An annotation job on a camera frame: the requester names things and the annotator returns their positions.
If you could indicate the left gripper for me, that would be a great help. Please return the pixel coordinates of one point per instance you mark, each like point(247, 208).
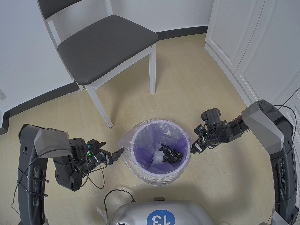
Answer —
point(104, 159)

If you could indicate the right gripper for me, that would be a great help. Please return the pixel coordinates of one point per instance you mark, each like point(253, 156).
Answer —
point(198, 147)

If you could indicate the purple plastic bag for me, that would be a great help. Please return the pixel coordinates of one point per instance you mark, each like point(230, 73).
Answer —
point(145, 139)

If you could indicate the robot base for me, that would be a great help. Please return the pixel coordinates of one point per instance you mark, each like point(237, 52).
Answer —
point(164, 213)

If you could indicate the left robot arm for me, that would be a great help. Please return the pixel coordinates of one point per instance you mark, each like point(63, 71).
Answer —
point(32, 172)

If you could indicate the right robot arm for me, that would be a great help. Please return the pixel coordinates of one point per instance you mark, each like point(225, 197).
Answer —
point(279, 153)

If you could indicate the white trash bin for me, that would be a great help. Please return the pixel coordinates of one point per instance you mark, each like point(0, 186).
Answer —
point(161, 176)

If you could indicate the crumpled black plastic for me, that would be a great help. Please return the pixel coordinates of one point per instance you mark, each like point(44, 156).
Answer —
point(171, 155)

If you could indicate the crumpled white paper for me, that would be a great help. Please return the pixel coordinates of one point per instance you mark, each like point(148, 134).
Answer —
point(156, 157)

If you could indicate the white chair with grey seat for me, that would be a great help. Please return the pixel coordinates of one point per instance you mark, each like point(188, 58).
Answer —
point(105, 43)

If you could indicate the white wardrobe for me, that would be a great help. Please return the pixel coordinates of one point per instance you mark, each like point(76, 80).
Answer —
point(246, 31)

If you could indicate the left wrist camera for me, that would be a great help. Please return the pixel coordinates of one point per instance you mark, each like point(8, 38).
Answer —
point(93, 145)

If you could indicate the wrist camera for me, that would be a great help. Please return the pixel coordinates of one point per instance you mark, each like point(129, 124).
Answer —
point(198, 129)
point(93, 145)

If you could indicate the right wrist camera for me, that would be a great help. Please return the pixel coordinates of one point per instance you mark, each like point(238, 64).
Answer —
point(198, 129)

